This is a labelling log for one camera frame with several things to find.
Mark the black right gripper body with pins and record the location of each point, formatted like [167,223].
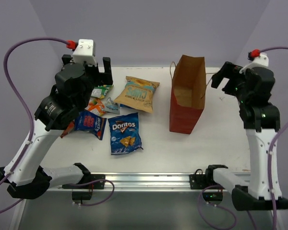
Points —
[236,86]

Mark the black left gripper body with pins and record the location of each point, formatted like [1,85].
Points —
[96,69]

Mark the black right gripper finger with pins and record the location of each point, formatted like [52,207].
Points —
[217,78]
[231,68]

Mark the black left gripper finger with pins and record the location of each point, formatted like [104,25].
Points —
[66,59]
[107,74]

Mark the green yellow chips bag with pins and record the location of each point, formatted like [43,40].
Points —
[101,91]

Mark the small silver blue snack packet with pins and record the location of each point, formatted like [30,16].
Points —
[111,107]

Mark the orange snack packet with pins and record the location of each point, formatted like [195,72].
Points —
[96,107]

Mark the brown kraft snack bag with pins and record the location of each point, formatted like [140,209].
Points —
[138,94]

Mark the red paper bag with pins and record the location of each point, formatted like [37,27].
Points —
[188,88]

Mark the blue spicy chilli snack bag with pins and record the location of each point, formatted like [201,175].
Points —
[89,122]

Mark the dark blue snack bag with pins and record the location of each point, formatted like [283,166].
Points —
[124,134]

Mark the red snack packet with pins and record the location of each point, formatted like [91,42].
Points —
[68,130]

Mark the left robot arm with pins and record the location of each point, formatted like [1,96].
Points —
[69,96]

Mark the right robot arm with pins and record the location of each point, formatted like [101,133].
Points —
[261,120]

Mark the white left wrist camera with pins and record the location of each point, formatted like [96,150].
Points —
[84,51]

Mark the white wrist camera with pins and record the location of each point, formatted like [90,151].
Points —
[84,51]
[257,59]

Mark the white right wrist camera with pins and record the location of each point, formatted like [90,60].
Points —
[257,59]

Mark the aluminium front rail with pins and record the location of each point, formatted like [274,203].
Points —
[149,182]

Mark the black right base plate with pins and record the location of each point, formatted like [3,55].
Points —
[197,181]

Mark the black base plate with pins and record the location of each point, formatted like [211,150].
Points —
[197,181]
[92,181]

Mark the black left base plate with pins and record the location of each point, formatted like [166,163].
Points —
[92,181]

